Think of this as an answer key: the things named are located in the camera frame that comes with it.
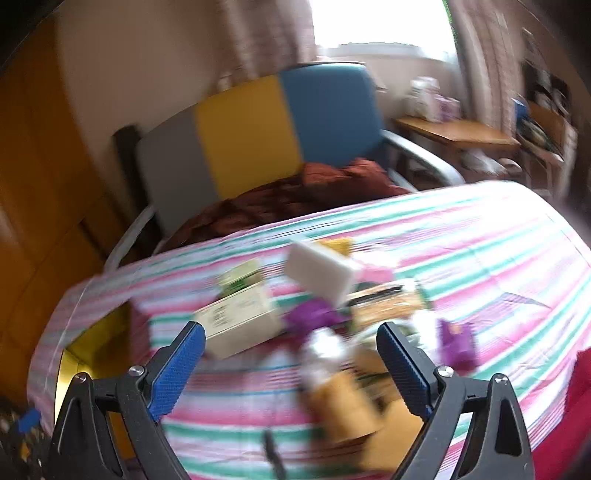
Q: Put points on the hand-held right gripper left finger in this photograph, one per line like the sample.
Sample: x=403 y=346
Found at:
x=178 y=369

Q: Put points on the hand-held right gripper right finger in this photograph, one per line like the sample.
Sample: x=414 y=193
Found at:
x=406 y=374

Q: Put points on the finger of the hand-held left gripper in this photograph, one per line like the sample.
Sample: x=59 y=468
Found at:
x=30 y=420

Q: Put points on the cracker packet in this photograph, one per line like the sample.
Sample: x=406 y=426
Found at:
x=383 y=309

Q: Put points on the clear plastic bag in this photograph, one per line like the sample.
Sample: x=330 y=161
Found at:
x=323 y=355

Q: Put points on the red and yellow storage box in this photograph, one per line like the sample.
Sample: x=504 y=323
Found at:
x=92 y=341

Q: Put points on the beige sock with blue cuff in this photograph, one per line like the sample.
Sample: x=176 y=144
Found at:
x=346 y=406

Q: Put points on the cream cardboard box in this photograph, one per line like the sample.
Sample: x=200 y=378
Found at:
x=240 y=323

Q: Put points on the pink plastic bottle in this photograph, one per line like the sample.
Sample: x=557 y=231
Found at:
x=374 y=274

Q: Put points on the small green box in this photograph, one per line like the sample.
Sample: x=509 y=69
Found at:
x=240 y=277

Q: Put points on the white foam block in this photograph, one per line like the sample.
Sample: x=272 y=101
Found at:
x=318 y=272

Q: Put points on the striped tablecloth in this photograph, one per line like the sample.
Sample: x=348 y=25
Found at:
x=461 y=240

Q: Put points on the yellow knitted item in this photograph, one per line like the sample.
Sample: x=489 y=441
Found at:
x=339 y=244

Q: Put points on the red cloth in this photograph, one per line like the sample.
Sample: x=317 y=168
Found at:
x=579 y=406

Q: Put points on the dark red blanket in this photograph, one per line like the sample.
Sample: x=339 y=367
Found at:
x=286 y=194

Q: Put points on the white crumpled bag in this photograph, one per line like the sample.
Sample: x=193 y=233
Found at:
x=482 y=164

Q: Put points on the wooden wardrobe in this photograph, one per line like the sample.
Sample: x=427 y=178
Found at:
x=41 y=184

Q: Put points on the wooden side table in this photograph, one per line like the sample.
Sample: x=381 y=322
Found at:
x=457 y=131

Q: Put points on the grey yellow blue armchair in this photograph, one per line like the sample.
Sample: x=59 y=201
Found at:
x=240 y=129

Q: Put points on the white packets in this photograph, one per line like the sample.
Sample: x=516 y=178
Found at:
x=425 y=99

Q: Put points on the cluttered shelf unit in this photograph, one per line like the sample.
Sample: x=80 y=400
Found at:
x=549 y=120

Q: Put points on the beige curtain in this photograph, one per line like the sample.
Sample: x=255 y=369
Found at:
x=480 y=60
x=268 y=32

